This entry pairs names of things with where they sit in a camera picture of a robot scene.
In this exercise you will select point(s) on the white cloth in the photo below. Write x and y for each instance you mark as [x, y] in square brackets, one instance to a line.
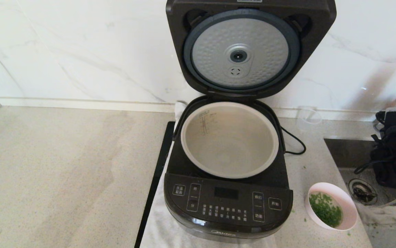
[156, 230]

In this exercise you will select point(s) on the grey inner pot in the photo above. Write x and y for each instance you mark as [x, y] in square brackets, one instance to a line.
[228, 137]

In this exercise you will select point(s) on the metal sink drain strainer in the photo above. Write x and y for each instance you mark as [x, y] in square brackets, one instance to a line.
[362, 192]

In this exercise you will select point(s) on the chopped green vegetables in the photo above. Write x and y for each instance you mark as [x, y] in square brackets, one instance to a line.
[325, 210]

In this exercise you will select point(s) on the black rice cooker lid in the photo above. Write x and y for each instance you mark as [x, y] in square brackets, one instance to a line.
[239, 38]

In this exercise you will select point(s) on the clear measuring cup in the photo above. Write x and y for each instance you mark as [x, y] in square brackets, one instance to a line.
[308, 119]

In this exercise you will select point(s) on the white rag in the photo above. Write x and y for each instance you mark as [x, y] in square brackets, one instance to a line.
[383, 220]

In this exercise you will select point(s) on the black flat strip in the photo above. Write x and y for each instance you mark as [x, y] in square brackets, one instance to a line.
[156, 179]

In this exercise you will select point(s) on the black rice cooker base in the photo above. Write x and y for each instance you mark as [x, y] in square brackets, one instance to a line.
[218, 220]

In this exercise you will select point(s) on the stainless steel sink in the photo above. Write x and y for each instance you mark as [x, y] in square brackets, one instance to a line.
[349, 151]

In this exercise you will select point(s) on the pink bowl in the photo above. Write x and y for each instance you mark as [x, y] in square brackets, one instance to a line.
[348, 207]

